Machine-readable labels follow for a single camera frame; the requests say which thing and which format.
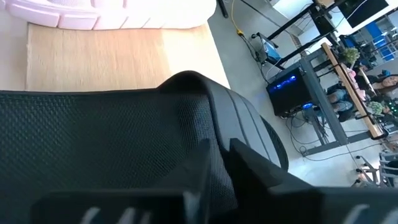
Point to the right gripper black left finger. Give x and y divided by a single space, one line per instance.
140 208

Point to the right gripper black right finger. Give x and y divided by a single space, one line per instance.
295 205

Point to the black rubber slide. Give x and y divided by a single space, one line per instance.
93 133

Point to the pink foam slide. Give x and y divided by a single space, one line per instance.
109 12

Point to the office chair base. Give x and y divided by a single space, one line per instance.
385 168

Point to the grey desk with wooden top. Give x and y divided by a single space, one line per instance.
323 102

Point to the black computer tower blue lights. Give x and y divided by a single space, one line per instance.
289 93

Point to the person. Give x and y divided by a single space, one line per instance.
388 82
340 99

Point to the small green potted plant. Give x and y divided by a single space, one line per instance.
376 108
350 55

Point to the blue box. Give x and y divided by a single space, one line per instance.
272 53

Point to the black computer monitor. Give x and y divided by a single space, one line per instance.
363 11

